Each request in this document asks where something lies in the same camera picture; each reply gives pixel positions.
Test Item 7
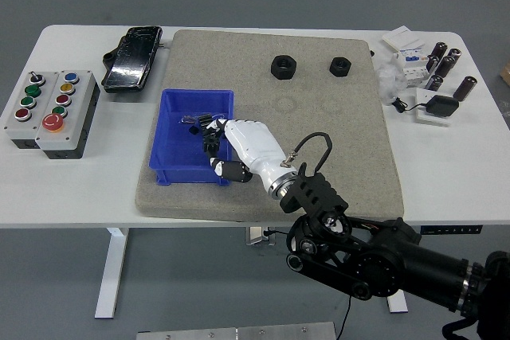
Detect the grey metal plate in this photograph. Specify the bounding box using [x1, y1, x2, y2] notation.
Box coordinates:
[135, 321, 338, 340]

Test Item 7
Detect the white wall switch plate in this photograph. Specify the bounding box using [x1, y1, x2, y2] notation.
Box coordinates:
[382, 25, 426, 53]

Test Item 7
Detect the table height control panel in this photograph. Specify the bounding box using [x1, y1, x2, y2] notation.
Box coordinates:
[421, 225, 484, 236]

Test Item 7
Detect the large black hex nut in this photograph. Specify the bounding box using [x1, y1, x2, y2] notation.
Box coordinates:
[270, 54, 297, 80]

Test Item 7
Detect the crumpled clear plastic bag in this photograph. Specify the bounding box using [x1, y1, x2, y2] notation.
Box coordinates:
[375, 57, 409, 107]

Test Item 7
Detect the black device in plastic wrap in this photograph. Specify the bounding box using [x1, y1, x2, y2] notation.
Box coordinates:
[100, 25, 164, 95]

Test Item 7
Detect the grey four-button control box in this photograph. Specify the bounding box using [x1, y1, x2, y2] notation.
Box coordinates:
[3, 70, 61, 150]

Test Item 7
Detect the white table leg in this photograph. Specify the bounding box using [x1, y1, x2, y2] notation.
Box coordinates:
[386, 290, 410, 314]
[94, 227, 129, 319]

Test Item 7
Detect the black floor cable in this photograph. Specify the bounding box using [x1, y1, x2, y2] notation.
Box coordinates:
[263, 229, 354, 340]

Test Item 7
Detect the black power adapter with cord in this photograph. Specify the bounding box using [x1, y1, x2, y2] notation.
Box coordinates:
[391, 94, 461, 119]

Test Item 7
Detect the white circuit breaker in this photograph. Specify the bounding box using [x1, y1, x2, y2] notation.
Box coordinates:
[393, 46, 430, 89]

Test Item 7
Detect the blue plastic box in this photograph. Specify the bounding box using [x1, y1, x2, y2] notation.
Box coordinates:
[148, 88, 235, 188]

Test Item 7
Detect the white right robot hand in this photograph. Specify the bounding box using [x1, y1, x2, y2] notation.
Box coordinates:
[202, 118, 296, 191]

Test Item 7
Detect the grey-brown foam mat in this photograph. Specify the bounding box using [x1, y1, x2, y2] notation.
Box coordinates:
[134, 29, 404, 225]

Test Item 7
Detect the small black gear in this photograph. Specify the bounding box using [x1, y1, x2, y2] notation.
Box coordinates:
[202, 135, 221, 156]

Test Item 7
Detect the grey emergency-stop control box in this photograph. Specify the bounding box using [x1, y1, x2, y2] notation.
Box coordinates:
[34, 70, 100, 160]

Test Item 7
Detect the table control box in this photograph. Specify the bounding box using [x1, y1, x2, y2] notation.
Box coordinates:
[245, 227, 277, 247]

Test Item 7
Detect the small black hex nut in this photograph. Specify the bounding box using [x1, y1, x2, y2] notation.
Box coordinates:
[328, 57, 353, 77]

